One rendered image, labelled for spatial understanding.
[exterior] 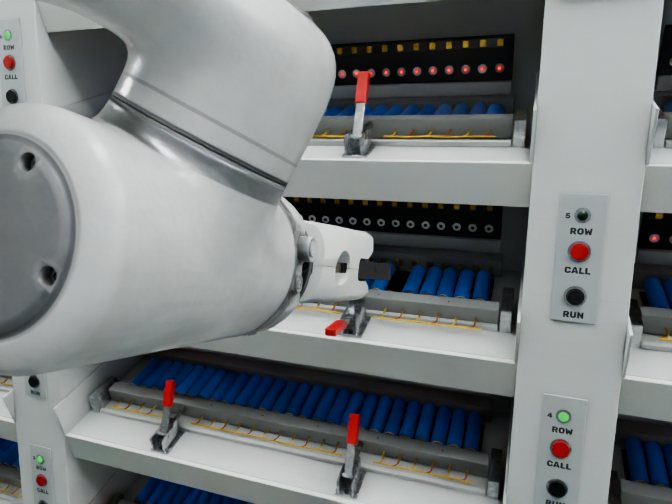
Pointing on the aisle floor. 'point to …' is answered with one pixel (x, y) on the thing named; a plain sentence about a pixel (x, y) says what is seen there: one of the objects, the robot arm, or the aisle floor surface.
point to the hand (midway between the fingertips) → (332, 268)
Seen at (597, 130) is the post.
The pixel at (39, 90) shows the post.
